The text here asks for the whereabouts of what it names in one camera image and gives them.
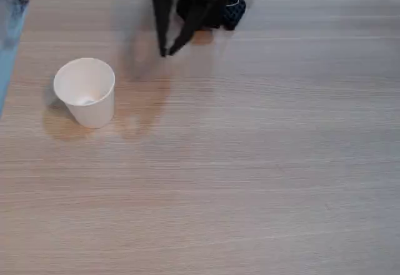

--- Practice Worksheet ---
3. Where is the person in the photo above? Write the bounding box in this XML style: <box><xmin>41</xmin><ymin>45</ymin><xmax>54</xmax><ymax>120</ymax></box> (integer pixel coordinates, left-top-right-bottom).
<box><xmin>0</xmin><ymin>0</ymin><xmax>31</xmax><ymax>49</ymax></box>

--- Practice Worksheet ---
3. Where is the white paper cup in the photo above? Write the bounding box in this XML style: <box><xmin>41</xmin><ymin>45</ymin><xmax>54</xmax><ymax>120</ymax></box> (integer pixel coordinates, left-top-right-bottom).
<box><xmin>52</xmin><ymin>57</ymin><xmax>116</xmax><ymax>129</ymax></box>

